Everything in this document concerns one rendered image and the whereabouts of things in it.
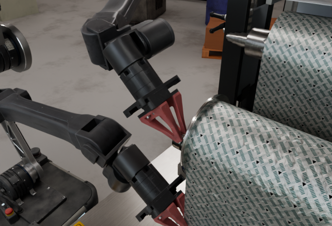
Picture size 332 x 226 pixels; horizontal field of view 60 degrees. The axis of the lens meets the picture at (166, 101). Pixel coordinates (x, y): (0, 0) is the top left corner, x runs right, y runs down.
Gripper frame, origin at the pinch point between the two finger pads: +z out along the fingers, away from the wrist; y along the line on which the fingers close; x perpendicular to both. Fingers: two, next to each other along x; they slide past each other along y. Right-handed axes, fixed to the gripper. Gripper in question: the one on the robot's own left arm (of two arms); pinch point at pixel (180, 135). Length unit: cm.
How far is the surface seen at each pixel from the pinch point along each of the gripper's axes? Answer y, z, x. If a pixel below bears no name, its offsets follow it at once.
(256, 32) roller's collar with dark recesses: -25.6, -7.1, 9.0
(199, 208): 5.1, 11.4, -0.5
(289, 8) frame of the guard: -98, -8, -10
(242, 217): 5.2, 13.6, 7.4
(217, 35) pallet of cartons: -300, -34, -180
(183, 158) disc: 5.4, 2.2, 4.2
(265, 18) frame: -42.5, -9.0, 4.4
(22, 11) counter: -256, -317, -497
